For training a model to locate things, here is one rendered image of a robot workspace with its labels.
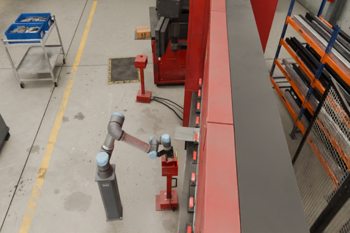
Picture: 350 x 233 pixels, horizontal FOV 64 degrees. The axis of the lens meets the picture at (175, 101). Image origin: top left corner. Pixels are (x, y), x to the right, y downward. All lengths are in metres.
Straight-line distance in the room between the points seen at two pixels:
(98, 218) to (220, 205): 2.72
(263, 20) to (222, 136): 2.19
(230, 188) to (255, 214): 0.10
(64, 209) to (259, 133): 2.91
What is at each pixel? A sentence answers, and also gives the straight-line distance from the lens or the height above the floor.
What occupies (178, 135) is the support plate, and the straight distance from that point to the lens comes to 2.76.
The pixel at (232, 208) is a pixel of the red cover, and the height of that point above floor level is 2.30.
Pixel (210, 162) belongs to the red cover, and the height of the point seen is 2.30.
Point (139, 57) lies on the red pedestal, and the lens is 4.31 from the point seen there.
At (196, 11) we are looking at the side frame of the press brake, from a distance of 2.98.
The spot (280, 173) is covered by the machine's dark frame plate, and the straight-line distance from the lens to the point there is 0.95.
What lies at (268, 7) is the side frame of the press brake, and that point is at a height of 1.99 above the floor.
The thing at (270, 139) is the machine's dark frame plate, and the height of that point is 2.30.
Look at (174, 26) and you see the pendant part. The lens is 3.66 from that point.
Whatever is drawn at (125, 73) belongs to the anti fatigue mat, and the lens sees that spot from 5.38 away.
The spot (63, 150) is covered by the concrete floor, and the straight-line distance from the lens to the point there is 4.18.
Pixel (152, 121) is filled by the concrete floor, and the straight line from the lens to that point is 4.33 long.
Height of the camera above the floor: 3.02
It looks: 40 degrees down
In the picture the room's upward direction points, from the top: 2 degrees clockwise
